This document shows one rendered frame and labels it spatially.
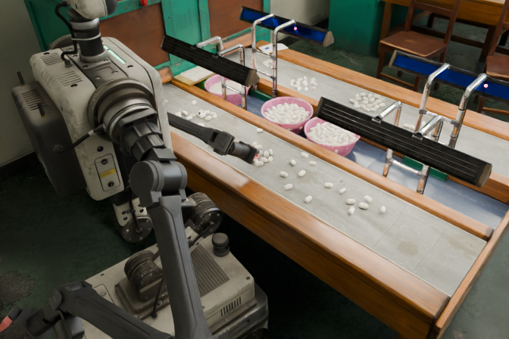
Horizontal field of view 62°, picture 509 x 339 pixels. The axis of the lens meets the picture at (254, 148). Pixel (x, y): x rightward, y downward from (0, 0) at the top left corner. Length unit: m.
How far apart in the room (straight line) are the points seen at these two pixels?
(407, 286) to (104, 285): 1.15
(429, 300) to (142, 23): 1.84
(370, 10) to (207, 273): 3.39
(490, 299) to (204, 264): 1.47
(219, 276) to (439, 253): 0.84
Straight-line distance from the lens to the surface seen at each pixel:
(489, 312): 2.52
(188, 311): 0.93
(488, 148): 2.21
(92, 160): 1.13
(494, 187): 2.00
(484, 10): 4.19
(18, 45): 3.17
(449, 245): 1.68
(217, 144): 1.59
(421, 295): 1.47
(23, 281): 2.72
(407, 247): 1.62
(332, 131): 2.11
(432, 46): 3.92
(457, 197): 1.98
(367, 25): 4.64
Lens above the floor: 1.92
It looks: 36 degrees down
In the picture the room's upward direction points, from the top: 2 degrees counter-clockwise
